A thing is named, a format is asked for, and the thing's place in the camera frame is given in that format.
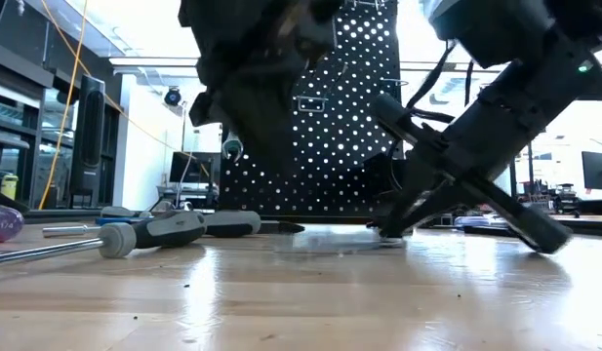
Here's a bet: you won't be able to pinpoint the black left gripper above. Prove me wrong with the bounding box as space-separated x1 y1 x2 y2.
178 0 345 165

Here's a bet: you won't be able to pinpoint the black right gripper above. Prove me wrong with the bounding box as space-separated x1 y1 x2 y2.
373 90 573 254

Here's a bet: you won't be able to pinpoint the grey handled nut driver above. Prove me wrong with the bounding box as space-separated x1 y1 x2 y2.
0 210 208 267
41 210 262 240

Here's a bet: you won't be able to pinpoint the grey handled screwdriver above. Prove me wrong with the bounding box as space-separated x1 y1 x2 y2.
99 205 155 219

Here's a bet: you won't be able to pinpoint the silver double prong peg hook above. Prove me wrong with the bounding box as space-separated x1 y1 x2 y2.
295 60 349 114

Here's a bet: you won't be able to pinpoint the black plastic bin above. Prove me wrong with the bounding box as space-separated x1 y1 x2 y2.
362 153 414 196

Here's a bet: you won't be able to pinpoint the round black lamp on stand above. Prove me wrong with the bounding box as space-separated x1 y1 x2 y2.
162 86 190 218

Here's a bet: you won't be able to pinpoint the black computer monitor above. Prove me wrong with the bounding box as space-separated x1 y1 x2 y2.
581 149 602 192
169 151 221 185

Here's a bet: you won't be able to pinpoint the black metal pegboard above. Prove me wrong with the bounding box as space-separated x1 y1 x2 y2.
217 0 404 225

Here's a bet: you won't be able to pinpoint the clear safety glasses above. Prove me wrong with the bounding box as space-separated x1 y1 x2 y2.
150 198 194 220

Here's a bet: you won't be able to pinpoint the black pipe stand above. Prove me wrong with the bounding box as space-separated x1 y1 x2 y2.
524 138 536 196

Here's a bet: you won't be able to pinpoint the black tower fan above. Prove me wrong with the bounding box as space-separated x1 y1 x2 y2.
67 72 107 197

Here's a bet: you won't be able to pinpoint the glass shelf cabinet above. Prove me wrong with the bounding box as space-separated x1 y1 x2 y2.
0 38 75 212

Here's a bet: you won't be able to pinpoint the yellow-green container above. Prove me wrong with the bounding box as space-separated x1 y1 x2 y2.
0 173 20 202

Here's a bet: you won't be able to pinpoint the blue handled screwdriver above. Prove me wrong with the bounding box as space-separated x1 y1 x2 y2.
453 214 516 228

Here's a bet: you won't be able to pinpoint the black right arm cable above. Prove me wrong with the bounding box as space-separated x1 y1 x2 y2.
405 41 477 124

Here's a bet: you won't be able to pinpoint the blue handled scissors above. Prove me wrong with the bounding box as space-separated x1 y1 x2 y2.
94 215 158 227

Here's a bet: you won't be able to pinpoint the yellow cable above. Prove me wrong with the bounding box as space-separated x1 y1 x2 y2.
36 0 212 212

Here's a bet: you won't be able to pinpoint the black aluminium table frame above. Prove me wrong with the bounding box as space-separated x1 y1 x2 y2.
22 208 602 239

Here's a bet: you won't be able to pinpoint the translucent red handled screwdriver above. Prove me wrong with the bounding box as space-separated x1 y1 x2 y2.
0 205 26 245

